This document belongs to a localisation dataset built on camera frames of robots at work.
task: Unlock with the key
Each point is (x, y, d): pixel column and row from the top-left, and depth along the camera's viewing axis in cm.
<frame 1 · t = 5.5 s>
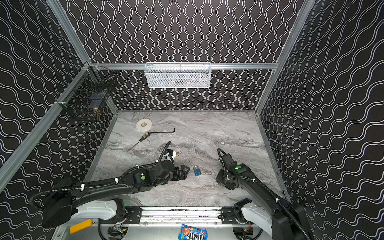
left hand: (187, 172, 74), fingers open
right hand: (220, 182, 83), fingers open
white tape roll: (143, 124, 115), on the table
yellow black screwdriver: (145, 136, 105), point 2 cm above the table
black hex key: (163, 132, 111), on the table
brass item in basket: (94, 111, 83), point 30 cm above the table

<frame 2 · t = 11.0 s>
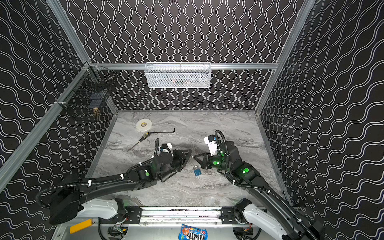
left hand: (197, 152, 69), fingers closed
right hand: (194, 157, 70), fingers closed
the named things where they were.

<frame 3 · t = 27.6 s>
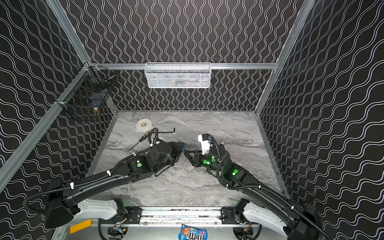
left hand: (189, 146, 68), fingers open
right hand: (184, 154, 70), fingers closed
the named things where they were.

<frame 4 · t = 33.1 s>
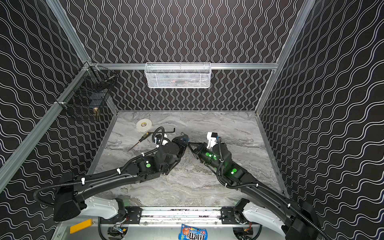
left hand: (193, 139, 67), fingers open
right hand: (185, 144, 69), fingers closed
the named things where they were.

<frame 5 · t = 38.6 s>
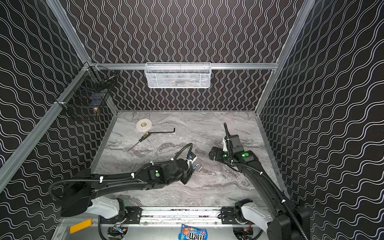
left hand: (196, 171, 75), fingers open
right hand: (216, 155, 81), fingers open
the named things where they were.

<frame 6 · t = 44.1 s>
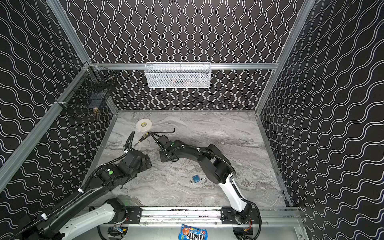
left hand: (146, 162, 77), fingers open
right hand: (166, 158, 95), fingers closed
the named things where they were.

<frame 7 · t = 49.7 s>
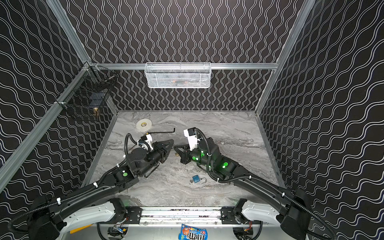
left hand: (177, 141, 66), fingers closed
right hand: (173, 148, 68), fingers closed
